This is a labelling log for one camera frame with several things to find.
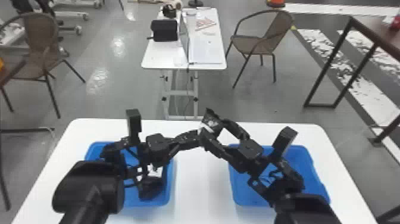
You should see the black box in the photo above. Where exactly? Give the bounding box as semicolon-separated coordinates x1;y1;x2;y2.
147;18;179;43

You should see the silver laptop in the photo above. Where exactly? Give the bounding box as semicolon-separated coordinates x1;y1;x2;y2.
179;11;225;65

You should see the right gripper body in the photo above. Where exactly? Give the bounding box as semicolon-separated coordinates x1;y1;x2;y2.
236;138;265;175

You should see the brown wicker chair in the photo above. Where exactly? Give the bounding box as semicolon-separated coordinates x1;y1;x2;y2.
0;12;87;120
224;9;295;89

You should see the white side table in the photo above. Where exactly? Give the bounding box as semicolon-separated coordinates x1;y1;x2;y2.
140;7;227;121

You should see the black part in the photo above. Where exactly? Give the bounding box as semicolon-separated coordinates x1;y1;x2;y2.
199;107;224;136
137;176;165;201

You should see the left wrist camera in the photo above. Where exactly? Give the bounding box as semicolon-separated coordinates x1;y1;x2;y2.
125;108;143;147

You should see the brown side table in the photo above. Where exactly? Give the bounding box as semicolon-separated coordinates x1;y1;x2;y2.
302;15;400;145

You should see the blue tray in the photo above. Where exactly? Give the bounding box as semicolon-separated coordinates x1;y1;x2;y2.
84;141;176;208
227;144;332;208

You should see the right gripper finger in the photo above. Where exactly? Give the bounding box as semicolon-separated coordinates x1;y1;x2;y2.
199;129;243;164
222;118;251;142

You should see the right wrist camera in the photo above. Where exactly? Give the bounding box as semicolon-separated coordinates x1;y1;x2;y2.
271;126;299;158

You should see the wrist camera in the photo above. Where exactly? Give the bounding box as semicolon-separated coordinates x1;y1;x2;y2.
271;126;299;158
125;108;143;147

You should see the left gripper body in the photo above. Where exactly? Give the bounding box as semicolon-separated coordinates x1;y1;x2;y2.
145;133;174;169

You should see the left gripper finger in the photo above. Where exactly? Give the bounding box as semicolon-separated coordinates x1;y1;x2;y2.
171;139;202;152
170;129;201;144

